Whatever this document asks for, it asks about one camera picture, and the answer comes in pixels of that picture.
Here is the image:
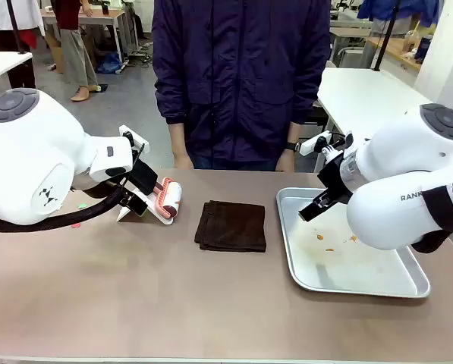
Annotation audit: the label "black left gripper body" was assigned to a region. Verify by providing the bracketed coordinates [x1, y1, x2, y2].
[112, 177, 137, 204]

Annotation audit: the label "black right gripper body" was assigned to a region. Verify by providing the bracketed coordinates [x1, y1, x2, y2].
[316, 154, 355, 206]

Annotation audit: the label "pink handled lint roller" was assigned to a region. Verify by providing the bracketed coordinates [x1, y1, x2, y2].
[129, 161, 184, 221]

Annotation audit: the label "dark brown cloth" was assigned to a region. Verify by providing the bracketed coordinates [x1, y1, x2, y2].
[193, 199, 268, 253]

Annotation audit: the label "person's right forearm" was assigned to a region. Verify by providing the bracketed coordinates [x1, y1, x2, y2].
[168, 121, 190, 157]

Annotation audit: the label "person's left forearm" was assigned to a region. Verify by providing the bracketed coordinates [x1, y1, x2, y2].
[285, 120, 304, 143]

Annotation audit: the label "person's left hand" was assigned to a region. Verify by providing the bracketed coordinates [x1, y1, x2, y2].
[275, 149, 297, 173]

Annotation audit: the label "person's right hand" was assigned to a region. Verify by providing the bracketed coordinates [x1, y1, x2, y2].
[172, 150, 194, 171]

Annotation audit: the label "white lint roller stand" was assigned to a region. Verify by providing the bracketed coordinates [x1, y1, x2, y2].
[115, 185, 175, 227]

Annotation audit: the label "metal baking tray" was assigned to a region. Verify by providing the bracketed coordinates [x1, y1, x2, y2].
[275, 187, 432, 300]

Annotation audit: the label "blue jeans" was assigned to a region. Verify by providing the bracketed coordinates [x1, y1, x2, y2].
[190, 153, 281, 171]

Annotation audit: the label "blue bag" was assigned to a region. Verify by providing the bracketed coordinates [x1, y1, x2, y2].
[96, 51, 123, 75]

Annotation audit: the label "purple jacket torso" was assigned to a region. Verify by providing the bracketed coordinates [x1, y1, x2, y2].
[152, 0, 332, 164]

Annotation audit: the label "wooden desk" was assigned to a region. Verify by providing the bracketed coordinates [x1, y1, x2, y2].
[364, 36, 424, 75]

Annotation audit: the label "bystander in beige trousers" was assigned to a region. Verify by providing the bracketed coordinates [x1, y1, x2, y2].
[53, 0, 100, 102]

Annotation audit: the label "black pole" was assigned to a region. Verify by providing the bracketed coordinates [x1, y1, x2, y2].
[5, 0, 29, 55]
[372, 0, 401, 73]

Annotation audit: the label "clear plastic cup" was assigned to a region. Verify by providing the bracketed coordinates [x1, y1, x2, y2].
[403, 29, 421, 54]

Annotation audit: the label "dark blue bottle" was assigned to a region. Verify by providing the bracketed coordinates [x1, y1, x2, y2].
[414, 34, 435, 64]

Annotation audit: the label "wooden top background table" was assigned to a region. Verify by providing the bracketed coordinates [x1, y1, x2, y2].
[39, 8, 128, 73]

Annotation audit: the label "small white table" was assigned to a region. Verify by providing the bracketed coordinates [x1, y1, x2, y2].
[0, 51, 34, 86]

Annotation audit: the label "white lab coat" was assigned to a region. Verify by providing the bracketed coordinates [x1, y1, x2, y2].
[0, 0, 46, 38]

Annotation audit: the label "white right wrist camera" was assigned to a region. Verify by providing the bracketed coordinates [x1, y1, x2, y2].
[299, 130, 333, 156]

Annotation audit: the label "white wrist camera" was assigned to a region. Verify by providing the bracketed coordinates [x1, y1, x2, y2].
[118, 124, 150, 153]
[299, 130, 333, 156]

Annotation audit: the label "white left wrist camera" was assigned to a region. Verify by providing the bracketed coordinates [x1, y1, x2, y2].
[118, 124, 150, 153]

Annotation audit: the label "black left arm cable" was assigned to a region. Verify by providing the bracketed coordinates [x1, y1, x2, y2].
[0, 184, 131, 233]

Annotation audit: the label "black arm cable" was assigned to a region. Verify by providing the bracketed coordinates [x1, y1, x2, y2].
[0, 184, 131, 233]
[411, 184, 453, 255]

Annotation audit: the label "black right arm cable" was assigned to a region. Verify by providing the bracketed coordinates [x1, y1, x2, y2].
[411, 184, 453, 255]

